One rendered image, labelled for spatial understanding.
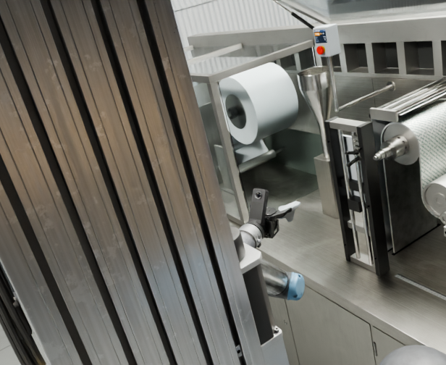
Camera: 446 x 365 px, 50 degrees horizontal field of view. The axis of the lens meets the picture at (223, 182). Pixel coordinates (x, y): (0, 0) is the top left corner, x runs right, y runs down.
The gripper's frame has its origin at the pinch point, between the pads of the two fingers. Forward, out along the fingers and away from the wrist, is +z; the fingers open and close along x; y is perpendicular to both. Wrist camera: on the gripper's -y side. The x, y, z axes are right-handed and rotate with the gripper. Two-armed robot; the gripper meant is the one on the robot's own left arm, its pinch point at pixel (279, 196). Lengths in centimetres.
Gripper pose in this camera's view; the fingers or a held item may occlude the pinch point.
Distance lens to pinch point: 161.0
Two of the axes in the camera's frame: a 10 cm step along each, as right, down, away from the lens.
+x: 8.6, 1.4, -5.0
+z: 5.0, -4.4, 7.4
